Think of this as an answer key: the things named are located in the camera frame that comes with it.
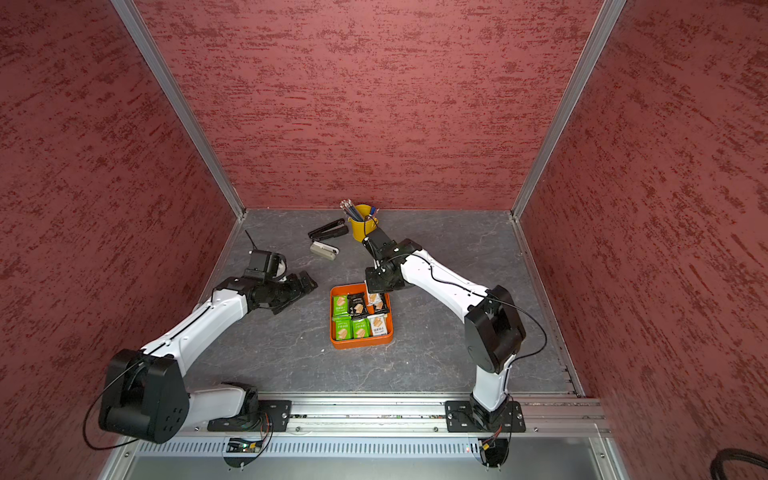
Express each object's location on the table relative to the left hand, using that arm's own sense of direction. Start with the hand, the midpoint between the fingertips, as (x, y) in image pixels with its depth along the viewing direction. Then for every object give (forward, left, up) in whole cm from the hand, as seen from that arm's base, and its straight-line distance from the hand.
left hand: (306, 297), depth 86 cm
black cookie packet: (+1, -14, -6) cm, 16 cm away
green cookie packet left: (-5, -11, -6) cm, 14 cm away
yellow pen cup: (+30, -15, -2) cm, 34 cm away
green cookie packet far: (-2, -10, -6) cm, 12 cm away
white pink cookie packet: (-1, -20, +2) cm, 21 cm away
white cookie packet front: (-5, -21, -6) cm, 23 cm away
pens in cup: (+31, -10, +7) cm, 34 cm away
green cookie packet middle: (-6, -16, -7) cm, 19 cm away
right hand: (+1, -21, +2) cm, 22 cm away
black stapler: (+33, -3, -7) cm, 34 cm away
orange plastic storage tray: (+7, -10, -7) cm, 14 cm away
